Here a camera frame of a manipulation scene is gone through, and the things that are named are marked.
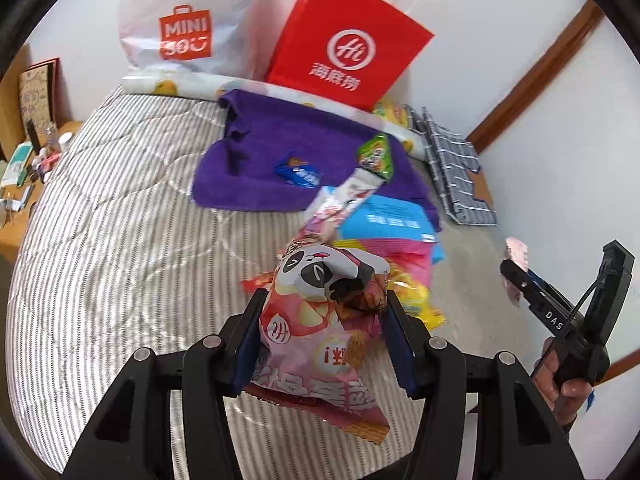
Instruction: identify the striped grey mattress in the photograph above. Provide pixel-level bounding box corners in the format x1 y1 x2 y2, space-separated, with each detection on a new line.
5 85 556 476

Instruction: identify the white pink long packet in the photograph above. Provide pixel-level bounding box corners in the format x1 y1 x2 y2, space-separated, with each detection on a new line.
302 167 381 241

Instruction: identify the white plastic bag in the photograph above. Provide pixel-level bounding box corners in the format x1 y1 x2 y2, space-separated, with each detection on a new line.
117 0 266 81

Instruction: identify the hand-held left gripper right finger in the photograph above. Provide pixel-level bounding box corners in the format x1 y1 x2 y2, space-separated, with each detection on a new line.
382 290 573 480

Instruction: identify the red paper bag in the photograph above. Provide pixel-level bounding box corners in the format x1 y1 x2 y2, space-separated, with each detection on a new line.
264 0 435 112

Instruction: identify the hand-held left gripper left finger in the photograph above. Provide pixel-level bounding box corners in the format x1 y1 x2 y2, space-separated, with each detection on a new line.
60 287 271 480

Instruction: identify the green snack packet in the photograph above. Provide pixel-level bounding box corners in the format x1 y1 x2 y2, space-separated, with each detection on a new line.
356 132 396 181

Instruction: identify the wooden bedside table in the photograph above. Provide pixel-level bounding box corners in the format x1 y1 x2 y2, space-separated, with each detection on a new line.
0 50 86 261

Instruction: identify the yellow snack packet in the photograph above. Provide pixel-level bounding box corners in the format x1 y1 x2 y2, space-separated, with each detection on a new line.
390 270 446 331

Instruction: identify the yellow green snack bag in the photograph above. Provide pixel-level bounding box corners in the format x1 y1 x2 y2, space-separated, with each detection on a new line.
372 100 413 128

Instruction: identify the blue tissue pack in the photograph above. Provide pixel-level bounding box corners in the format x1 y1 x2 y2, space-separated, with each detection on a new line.
320 186 446 263

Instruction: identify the green white packet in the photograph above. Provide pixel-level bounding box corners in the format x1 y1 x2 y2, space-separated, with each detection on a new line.
0 142 33 188

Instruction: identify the person's right hand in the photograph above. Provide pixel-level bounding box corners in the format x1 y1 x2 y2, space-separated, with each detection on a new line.
533 336 594 432

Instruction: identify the brown wooden door frame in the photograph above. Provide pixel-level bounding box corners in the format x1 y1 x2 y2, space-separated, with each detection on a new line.
467 0 608 155

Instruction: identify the pink panda snack packet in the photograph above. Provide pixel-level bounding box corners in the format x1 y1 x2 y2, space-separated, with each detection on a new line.
242 240 391 446

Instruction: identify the purple towel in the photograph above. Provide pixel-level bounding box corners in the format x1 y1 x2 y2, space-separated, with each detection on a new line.
191 89 443 233

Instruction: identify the small pale pink packet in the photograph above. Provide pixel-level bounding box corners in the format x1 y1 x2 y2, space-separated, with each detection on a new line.
504 237 530 306

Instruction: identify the blue checked cloth with star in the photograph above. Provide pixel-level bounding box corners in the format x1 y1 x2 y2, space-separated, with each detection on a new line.
404 105 499 227

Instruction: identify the white printed roll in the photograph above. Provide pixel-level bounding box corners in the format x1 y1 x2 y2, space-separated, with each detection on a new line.
121 72 426 161

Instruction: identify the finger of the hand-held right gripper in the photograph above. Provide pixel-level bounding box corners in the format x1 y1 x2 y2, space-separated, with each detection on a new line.
586 239 636 346
500 258 572 334

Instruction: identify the brown wooden baseboard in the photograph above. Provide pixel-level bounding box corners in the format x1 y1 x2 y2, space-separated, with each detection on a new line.
607 345 640 381

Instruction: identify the small blue snack packet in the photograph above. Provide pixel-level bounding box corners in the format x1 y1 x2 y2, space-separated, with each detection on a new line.
274 154 322 190

